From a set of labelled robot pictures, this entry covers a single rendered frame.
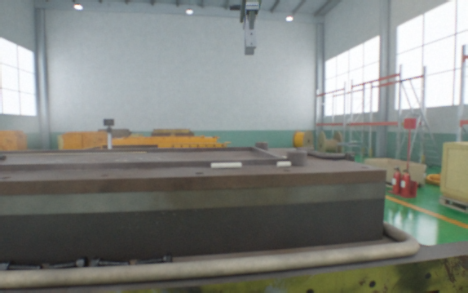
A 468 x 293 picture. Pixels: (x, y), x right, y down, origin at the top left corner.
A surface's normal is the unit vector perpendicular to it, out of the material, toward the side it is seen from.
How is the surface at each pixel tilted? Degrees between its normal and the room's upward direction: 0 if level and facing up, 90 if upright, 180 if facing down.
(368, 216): 90
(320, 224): 90
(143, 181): 90
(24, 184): 90
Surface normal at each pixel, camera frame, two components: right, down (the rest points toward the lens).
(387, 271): 0.14, 0.08
